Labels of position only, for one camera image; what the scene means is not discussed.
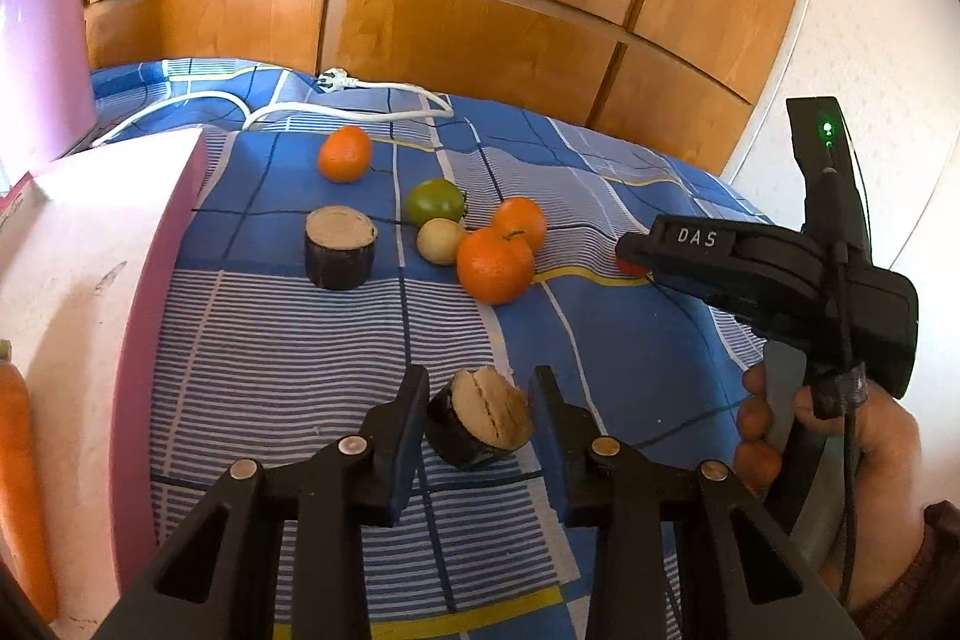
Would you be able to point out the orange carrot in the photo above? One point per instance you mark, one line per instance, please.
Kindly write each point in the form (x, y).
(19, 460)

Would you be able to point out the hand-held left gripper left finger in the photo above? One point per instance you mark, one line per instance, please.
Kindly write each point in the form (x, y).
(410, 452)

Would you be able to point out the person's right forearm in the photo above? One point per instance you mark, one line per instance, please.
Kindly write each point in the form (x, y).
(915, 580)

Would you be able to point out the wooden wardrobe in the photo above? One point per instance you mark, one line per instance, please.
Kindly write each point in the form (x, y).
(487, 10)

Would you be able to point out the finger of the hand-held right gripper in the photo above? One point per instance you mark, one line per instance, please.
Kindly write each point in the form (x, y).
(690, 246)

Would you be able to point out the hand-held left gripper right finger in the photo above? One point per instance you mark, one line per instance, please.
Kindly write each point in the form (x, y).
(547, 452)

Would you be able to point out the orange mandarin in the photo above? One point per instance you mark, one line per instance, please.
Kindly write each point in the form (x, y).
(345, 154)
(495, 269)
(521, 220)

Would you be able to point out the small yellow potato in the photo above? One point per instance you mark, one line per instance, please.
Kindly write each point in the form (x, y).
(439, 242)

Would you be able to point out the person's right hand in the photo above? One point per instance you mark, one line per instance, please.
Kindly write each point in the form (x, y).
(877, 482)

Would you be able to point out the green tomato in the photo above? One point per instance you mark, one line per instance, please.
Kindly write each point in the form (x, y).
(433, 200)

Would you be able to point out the blue plaid blanket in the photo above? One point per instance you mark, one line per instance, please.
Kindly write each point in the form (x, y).
(300, 340)

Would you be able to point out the red tomato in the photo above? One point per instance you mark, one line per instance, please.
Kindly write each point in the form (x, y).
(634, 267)

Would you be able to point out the pink storage box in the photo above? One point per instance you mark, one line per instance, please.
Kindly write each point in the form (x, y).
(75, 272)

